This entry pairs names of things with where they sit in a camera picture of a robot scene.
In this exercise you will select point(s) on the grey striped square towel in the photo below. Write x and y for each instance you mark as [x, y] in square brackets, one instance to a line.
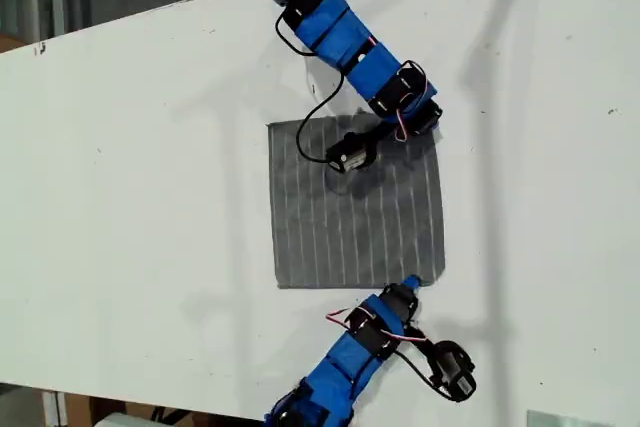
[350, 237]

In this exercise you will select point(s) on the white plastic container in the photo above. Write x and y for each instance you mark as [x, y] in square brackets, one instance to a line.
[120, 421]

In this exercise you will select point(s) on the brown cardboard box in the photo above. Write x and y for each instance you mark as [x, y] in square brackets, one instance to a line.
[12, 43]

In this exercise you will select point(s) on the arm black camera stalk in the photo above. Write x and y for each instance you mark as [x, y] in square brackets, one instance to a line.
[382, 134]
[422, 339]

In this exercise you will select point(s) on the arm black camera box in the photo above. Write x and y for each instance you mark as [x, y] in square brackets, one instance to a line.
[350, 154]
[452, 372]

